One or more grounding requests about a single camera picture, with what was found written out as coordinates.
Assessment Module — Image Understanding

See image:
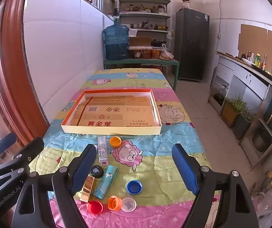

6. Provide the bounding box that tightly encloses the orange rimmed cardboard tray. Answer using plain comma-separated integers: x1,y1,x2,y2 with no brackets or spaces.
61,89,162,136

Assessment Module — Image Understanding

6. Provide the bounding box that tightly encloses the grey kitchen counter cabinet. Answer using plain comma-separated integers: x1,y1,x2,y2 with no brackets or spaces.
217,51,272,167

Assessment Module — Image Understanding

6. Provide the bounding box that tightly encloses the black round cap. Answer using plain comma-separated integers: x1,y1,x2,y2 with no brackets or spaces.
90,165,104,179

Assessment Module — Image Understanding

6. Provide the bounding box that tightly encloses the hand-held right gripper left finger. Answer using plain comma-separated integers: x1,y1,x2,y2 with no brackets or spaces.
11,144,97,228

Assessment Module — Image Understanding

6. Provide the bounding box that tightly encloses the clear plastic box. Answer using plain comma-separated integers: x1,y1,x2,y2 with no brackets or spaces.
97,136,109,166

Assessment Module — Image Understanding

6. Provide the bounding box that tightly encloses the pile of plastic bags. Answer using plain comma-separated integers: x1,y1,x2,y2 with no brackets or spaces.
250,166,272,219

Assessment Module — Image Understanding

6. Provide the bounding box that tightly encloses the wall cable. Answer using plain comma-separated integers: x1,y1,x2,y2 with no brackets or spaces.
218,0,222,38

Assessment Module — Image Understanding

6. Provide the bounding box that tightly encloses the shiny gold box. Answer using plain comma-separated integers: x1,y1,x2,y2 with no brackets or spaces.
80,176,96,203

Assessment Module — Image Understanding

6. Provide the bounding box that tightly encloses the green table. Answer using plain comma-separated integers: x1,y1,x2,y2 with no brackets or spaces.
103,58,180,92

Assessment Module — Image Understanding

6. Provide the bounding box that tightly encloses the plastic bag of food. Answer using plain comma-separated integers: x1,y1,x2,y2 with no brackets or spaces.
159,44,175,60

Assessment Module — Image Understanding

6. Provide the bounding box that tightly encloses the metal shelf unit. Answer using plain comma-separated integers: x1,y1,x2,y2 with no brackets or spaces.
118,0,172,53

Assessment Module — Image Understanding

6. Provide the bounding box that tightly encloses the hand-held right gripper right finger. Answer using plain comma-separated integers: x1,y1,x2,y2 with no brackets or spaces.
171,144,260,228

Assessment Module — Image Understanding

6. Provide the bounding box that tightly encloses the black cooking pot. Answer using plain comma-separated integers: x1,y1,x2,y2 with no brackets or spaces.
151,39,167,48

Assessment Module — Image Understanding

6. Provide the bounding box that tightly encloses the blue bottle cap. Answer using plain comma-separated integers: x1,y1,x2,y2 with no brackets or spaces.
127,180,143,194

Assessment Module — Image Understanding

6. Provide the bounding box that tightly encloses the dark refrigerator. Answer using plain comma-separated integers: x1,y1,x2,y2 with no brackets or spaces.
174,8,210,81

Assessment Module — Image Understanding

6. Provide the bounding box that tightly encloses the red bottle cap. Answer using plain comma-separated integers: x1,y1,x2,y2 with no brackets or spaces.
88,200,104,215

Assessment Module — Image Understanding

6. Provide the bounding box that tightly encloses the metal pot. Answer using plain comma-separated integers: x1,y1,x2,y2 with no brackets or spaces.
252,128,271,152

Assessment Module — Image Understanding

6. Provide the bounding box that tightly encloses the potted plant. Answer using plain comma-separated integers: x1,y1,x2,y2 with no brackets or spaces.
233,109,255,140
221,96,245,127

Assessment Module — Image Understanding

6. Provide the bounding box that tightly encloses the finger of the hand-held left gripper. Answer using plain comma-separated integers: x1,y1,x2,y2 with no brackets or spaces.
0,137,45,191
0,132,18,165

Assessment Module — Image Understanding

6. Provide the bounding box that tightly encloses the orange bottle cap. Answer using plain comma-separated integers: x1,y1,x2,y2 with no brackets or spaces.
109,136,122,148
107,195,122,211

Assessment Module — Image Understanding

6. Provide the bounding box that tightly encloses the brown cardboard box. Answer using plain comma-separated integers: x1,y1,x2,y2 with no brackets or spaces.
129,36,152,47

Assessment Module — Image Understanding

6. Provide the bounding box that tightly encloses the white bottle cap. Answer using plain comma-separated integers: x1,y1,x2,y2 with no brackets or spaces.
121,197,137,212

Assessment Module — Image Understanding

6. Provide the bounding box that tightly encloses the cartoon printed striped blanket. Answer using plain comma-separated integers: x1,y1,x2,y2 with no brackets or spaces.
29,68,222,228

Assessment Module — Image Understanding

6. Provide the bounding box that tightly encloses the red wooden door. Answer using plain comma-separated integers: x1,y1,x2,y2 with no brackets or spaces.
0,0,48,145

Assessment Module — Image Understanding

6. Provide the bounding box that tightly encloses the blue water jug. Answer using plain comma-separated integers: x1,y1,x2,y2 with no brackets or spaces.
103,8,130,61

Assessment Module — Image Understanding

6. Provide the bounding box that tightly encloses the glass jug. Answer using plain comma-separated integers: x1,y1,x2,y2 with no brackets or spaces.
212,83,229,106

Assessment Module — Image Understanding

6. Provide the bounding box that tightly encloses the teal patterned box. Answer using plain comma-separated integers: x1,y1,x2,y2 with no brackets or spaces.
94,166,118,199

